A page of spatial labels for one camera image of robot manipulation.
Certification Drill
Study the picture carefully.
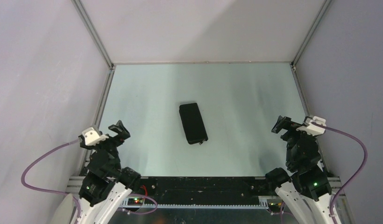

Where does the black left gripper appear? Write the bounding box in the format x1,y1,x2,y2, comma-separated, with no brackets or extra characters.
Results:
81,119,130,174

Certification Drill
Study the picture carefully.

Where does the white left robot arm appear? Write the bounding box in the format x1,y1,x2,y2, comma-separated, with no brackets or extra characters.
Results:
73,120,141,224

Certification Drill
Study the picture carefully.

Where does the black zippered tool case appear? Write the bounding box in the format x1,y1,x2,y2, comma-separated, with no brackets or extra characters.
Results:
179,103,208,145

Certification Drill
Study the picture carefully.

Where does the aluminium frame rail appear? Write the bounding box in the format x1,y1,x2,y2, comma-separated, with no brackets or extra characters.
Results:
78,65,116,176

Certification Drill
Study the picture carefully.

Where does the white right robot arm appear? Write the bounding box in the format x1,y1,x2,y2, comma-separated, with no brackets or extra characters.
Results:
265,116,341,224

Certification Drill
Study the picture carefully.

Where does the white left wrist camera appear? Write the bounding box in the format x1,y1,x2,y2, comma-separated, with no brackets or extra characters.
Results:
81,126,109,146

